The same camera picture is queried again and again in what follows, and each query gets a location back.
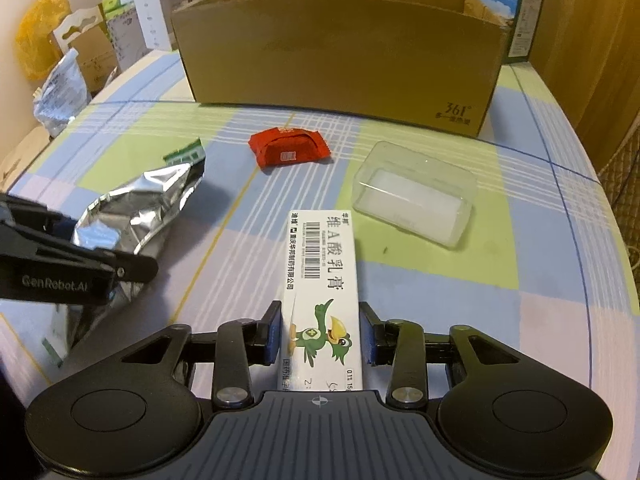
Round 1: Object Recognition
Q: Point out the clear plastic box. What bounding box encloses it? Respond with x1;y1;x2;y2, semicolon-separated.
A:
352;141;477;248

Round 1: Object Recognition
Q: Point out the white ointment box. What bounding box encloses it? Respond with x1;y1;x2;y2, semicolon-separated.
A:
279;210;363;391

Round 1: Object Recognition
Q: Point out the silver green foil pouch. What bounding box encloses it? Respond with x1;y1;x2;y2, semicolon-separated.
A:
42;140;206;365

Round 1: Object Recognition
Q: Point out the silver printed bag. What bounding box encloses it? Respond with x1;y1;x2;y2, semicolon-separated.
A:
34;48;91;138

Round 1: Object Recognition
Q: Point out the large cardboard box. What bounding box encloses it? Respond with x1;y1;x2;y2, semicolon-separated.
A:
171;0;508;137

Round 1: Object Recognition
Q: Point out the brown hanging cardboard package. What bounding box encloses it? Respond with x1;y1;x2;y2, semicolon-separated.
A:
53;6;118;96

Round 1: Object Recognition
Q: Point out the plaid tablecloth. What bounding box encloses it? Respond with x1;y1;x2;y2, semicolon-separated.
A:
12;53;639;417

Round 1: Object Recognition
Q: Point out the wicker chair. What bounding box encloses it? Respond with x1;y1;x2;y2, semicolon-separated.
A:
598;129;640;245

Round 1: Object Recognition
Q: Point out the yellow plastic bag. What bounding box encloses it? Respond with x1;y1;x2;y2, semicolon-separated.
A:
14;0;72;81

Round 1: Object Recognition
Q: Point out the red snack packet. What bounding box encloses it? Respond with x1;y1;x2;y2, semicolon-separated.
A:
248;127;331;169

